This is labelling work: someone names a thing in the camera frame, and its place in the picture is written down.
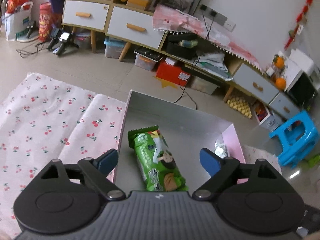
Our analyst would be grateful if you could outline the green snack packet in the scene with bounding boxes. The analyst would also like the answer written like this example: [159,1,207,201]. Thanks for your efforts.
[127,126,188,192]

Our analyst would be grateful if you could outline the silver foil snack packet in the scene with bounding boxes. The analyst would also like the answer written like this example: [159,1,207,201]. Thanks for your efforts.
[214,139,228,159]

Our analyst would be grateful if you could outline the pink cardboard box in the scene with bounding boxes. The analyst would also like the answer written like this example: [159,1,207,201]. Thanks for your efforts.
[114,90,245,193]

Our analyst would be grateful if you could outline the yellow egg tray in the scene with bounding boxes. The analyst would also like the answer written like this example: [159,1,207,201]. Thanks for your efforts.
[227,96,252,119]

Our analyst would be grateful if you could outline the cherry print tablecloth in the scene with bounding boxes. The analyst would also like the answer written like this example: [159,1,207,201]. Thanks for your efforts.
[1,73,126,239]

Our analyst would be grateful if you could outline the blue plastic stool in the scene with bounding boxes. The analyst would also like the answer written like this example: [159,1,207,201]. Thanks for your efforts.
[269,110,319,168]

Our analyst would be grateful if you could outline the orange fruit lower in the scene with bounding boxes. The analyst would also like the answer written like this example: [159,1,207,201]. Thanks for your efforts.
[274,77,286,90]

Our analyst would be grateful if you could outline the orange fruit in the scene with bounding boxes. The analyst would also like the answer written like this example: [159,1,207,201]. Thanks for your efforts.
[274,77,286,90]
[273,55,285,69]

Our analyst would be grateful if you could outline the red cardboard box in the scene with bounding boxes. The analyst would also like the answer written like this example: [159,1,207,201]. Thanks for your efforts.
[155,61,191,88]

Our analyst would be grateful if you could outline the orange fruit upper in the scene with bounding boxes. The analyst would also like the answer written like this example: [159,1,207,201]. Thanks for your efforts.
[273,55,285,69]

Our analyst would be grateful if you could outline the white shopping bag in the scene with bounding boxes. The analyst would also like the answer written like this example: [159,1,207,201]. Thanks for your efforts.
[4,2,33,41]

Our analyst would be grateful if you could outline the pink cloth on cabinet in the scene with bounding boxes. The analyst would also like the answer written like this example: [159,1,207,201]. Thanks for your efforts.
[152,4,262,71]

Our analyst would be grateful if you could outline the wooden tv cabinet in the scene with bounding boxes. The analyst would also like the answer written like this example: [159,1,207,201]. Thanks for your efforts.
[62,0,300,120]

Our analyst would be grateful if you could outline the red cylindrical drum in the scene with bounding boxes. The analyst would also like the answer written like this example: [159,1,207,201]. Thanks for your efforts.
[39,2,54,42]

